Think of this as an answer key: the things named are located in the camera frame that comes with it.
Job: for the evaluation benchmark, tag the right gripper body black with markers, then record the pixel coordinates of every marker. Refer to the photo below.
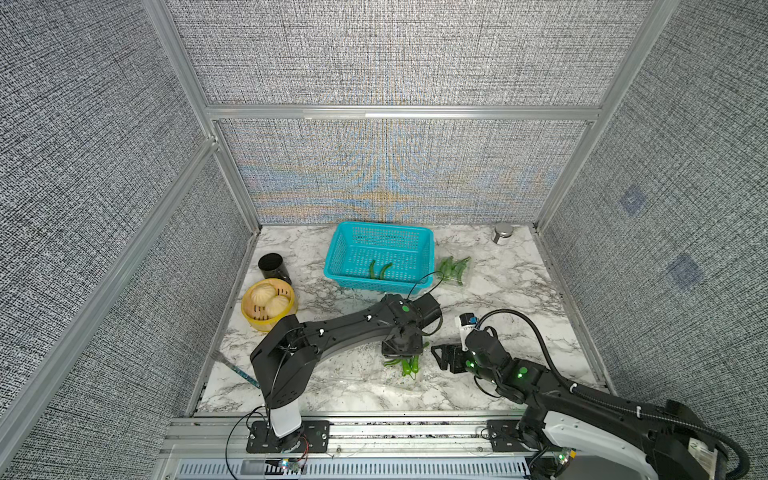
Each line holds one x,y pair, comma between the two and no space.
471,367

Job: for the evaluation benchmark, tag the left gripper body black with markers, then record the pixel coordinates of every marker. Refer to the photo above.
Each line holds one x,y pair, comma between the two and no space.
413,346

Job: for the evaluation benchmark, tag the clear container peppers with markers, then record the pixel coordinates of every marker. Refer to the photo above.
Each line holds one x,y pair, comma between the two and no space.
466,281

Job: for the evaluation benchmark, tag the teal plastic basket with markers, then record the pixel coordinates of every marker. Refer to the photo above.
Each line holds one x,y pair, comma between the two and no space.
381,257

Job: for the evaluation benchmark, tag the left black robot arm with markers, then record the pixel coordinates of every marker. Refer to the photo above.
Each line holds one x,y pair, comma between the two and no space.
284,361

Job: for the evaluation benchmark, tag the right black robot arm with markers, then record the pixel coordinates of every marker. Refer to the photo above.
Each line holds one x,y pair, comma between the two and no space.
658,442

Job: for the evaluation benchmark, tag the small metal tin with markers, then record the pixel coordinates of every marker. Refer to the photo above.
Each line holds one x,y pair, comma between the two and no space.
502,232

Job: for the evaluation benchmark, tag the white bun right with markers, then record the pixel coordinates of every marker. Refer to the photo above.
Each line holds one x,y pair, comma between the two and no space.
277,305

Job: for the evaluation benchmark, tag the white bun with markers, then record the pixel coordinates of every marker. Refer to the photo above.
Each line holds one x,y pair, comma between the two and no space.
277,305
262,293

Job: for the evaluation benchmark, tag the yellow steamer basket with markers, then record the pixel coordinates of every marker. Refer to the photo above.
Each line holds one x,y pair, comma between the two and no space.
256,316

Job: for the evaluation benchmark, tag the white bun left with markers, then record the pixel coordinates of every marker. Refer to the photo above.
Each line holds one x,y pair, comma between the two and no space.
262,293

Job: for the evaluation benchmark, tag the black cup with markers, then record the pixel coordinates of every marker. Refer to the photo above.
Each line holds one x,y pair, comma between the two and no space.
272,266

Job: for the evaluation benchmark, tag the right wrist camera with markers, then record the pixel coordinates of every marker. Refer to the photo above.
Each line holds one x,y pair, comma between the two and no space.
466,324

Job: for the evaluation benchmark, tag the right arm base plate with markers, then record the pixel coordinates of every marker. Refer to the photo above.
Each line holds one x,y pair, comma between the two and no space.
505,438

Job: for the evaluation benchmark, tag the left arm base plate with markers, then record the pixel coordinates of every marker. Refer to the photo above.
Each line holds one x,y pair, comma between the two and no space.
311,437

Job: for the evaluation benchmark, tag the front aluminium rail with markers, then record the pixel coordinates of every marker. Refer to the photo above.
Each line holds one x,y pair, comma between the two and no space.
400,445

